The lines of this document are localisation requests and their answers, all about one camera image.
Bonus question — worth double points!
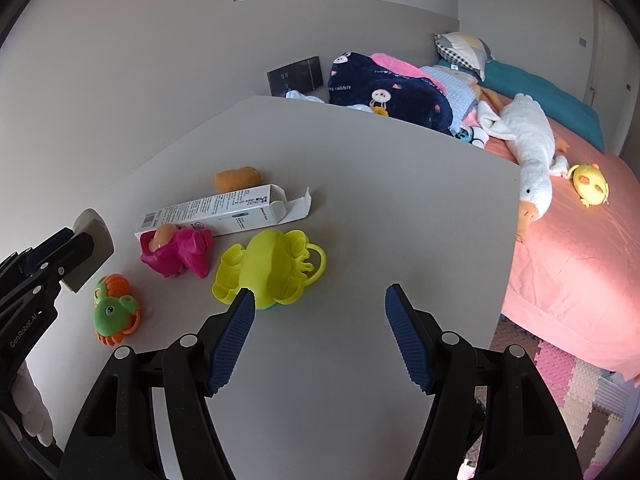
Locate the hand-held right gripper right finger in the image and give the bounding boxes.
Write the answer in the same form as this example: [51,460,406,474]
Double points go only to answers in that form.
[384,283,583,480]

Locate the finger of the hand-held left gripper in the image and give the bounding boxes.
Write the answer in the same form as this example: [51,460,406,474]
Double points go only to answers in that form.
[0,226,77,275]
[20,234,97,311]

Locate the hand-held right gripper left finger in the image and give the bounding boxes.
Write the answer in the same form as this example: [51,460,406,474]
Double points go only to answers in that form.
[57,287,257,480]

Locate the grey block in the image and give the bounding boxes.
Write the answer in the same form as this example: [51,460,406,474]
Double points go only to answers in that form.
[60,209,115,293]

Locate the yellow-green plastic toy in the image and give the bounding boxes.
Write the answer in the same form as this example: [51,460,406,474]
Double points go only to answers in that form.
[211,229,328,311]

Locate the green orange turtle toy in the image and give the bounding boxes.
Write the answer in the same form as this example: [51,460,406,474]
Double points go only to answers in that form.
[92,273,142,346]

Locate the pink plastic toy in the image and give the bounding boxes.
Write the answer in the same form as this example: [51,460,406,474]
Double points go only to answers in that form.
[140,224,216,280]

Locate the long white cardboard box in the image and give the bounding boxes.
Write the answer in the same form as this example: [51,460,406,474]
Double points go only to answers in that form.
[134,184,312,241]

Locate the pink beige foam floor mat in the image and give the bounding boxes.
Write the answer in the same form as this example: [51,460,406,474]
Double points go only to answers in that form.
[457,325,640,480]

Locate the small orange toy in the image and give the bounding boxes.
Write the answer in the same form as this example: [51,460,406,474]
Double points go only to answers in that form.
[215,164,263,193]

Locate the pink bed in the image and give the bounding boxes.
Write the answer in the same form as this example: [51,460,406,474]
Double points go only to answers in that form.
[482,110,640,382]

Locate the small black white toy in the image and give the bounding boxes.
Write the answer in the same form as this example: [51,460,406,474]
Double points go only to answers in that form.
[457,127,488,149]

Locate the yellow chick plush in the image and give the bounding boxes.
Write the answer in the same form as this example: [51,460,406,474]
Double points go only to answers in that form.
[570,162,610,208]

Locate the white goose plush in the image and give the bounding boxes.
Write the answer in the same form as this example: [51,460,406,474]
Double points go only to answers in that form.
[477,92,571,244]

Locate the light blue checked cloth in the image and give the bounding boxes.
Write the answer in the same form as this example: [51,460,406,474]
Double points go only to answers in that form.
[419,65,483,126]

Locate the small white cloth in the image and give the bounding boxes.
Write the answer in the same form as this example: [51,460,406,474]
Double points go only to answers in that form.
[286,90,326,106]

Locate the navy printed blanket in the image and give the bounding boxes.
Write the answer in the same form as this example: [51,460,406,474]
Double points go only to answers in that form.
[327,51,453,134]

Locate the teal pillow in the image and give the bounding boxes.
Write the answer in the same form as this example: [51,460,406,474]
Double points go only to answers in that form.
[477,60,606,154]

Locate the checked patchwork pillow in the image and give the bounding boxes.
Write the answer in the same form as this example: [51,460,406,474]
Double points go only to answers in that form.
[433,32,495,82]

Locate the beige door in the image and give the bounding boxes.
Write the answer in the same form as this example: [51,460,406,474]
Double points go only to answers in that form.
[590,0,638,111]

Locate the dark wall socket panel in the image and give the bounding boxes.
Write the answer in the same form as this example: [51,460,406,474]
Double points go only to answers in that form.
[266,56,322,97]

